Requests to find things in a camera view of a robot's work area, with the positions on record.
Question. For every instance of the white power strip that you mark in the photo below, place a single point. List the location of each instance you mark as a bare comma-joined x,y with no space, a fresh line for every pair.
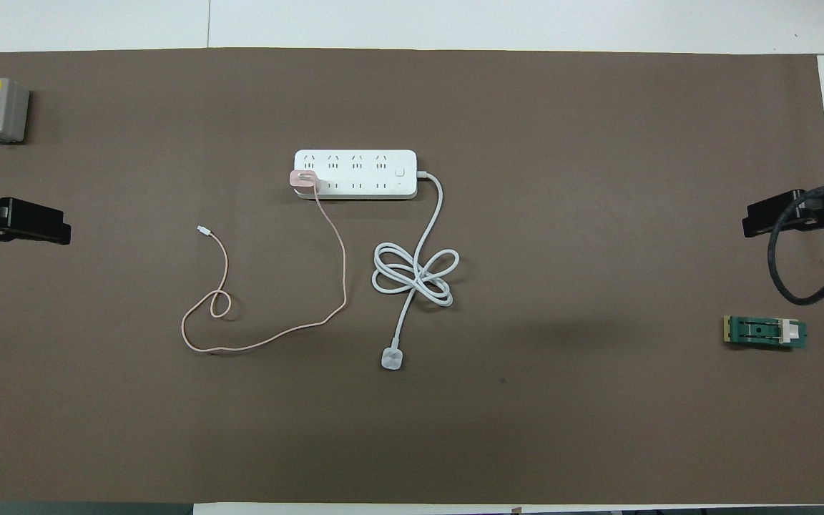
369,175

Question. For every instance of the brown table mat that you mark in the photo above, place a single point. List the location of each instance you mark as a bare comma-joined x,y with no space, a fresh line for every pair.
598,429

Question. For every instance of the green knife switch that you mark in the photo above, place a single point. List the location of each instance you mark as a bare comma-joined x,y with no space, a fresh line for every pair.
762,331

